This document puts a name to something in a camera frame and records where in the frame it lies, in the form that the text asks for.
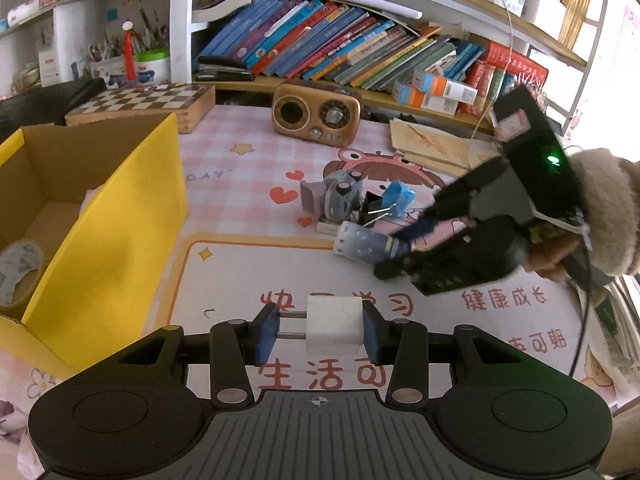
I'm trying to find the white charger plug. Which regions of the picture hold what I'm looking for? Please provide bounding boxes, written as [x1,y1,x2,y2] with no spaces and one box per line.
[277,295,364,356]

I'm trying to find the light blue patterned sock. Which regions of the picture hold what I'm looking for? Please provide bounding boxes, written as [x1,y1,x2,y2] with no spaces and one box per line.
[333,221,411,266]

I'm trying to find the fluffy beige sleeve forearm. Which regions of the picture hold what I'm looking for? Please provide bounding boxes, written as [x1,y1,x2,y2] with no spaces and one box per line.
[570,148,639,276]

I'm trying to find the right hand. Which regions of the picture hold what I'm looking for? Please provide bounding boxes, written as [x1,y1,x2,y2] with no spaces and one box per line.
[523,233,582,283]

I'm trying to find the brown paper envelopes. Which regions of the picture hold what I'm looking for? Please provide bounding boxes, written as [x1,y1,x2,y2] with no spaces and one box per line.
[390,119,500,177]

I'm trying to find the pink cartoon desk mat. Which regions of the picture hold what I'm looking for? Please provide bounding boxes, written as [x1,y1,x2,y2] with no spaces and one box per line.
[139,104,632,406]

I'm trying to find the grey toy figure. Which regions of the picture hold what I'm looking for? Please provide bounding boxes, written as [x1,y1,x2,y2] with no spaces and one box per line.
[323,170,363,223]

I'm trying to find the orange white medicine box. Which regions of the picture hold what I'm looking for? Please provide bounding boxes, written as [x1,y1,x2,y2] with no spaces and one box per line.
[411,70,477,105]

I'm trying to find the stack of papers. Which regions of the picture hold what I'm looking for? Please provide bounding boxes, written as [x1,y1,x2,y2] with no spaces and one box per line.
[575,274,639,408]

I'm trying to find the brown retro radio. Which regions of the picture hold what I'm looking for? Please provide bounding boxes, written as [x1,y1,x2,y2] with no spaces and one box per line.
[271,81,361,148]

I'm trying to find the yellow cardboard box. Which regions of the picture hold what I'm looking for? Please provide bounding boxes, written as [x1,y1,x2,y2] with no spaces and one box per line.
[1,113,188,378]

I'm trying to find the wooden chessboard box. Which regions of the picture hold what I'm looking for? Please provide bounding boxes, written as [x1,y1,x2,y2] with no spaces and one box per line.
[65,84,216,134]

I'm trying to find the row of leaning books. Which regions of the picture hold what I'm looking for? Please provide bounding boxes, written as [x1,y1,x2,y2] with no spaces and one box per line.
[192,0,548,117]

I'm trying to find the green lid white jar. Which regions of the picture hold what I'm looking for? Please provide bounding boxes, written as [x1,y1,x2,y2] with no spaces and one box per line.
[134,48,170,86]

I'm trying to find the black Yamaha keyboard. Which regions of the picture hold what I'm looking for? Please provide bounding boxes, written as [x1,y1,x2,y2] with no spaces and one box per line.
[0,78,106,143]

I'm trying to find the red pen figure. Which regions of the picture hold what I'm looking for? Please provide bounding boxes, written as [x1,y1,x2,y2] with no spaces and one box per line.
[122,20,136,81]

